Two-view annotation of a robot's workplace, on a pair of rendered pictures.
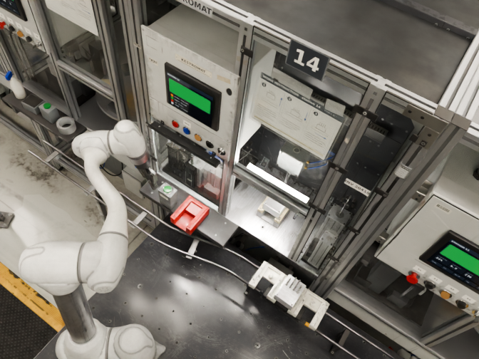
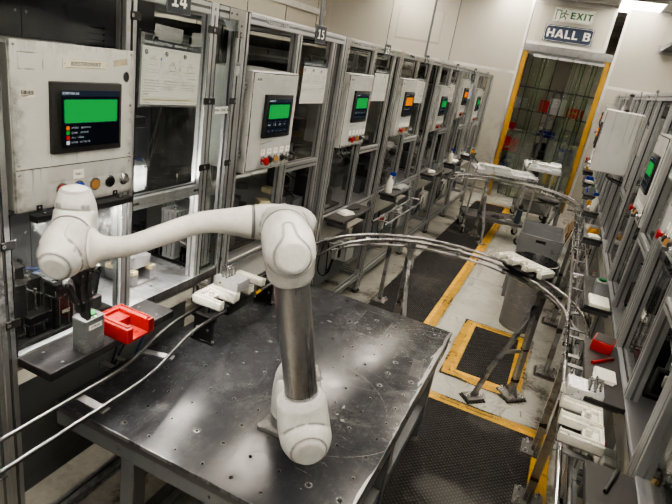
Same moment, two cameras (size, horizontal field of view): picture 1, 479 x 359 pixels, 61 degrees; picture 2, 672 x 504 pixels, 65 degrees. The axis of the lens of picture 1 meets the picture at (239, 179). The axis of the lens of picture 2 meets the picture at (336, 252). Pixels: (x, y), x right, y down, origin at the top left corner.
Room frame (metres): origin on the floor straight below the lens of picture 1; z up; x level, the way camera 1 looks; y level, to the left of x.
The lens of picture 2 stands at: (0.43, 1.86, 1.92)
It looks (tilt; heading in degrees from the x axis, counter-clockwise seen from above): 20 degrees down; 265
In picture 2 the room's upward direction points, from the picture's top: 10 degrees clockwise
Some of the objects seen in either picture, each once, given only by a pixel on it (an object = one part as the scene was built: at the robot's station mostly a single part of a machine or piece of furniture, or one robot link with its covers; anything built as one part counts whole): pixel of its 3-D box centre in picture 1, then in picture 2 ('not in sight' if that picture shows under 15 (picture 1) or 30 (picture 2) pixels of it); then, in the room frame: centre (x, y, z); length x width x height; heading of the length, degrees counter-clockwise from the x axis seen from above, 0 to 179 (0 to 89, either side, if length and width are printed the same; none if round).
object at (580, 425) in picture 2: not in sight; (578, 420); (-0.66, 0.31, 0.84); 0.37 x 0.14 x 0.10; 64
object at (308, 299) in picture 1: (287, 295); (230, 294); (0.70, -0.32, 0.84); 0.36 x 0.14 x 0.10; 64
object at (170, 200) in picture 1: (169, 194); (86, 329); (1.06, 0.34, 0.97); 0.08 x 0.08 x 0.12; 64
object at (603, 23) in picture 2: not in sight; (570, 25); (-3.40, -7.25, 2.96); 1.23 x 0.08 x 0.68; 154
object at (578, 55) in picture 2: not in sight; (544, 130); (-3.46, -7.22, 1.31); 1.36 x 0.10 x 2.62; 154
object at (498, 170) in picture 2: not in sight; (497, 200); (-2.11, -4.89, 0.48); 0.88 x 0.56 x 0.96; 172
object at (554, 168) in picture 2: not in sight; (536, 192); (-3.03, -5.86, 0.48); 0.84 x 0.58 x 0.97; 72
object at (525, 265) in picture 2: not in sight; (522, 268); (-1.03, -1.27, 0.84); 0.37 x 0.14 x 0.10; 122
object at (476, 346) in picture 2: not in sight; (489, 354); (-1.13, -1.58, 0.01); 1.00 x 0.55 x 0.01; 64
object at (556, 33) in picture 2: not in sight; (568, 35); (-3.38, -7.20, 2.82); 0.75 x 0.04 x 0.25; 154
